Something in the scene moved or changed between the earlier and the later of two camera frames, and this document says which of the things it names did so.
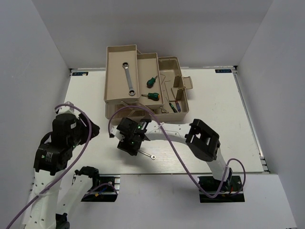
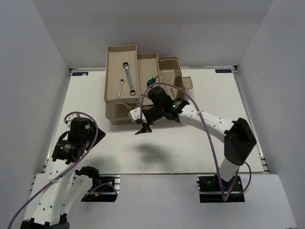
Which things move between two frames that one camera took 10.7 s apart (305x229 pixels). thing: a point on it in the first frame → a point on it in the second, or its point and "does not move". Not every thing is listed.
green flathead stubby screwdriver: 150,83 does not move
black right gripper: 124,146 → 146,128
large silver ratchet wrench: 131,91 does not move
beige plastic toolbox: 145,80 does not move
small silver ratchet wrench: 152,157 → 121,82
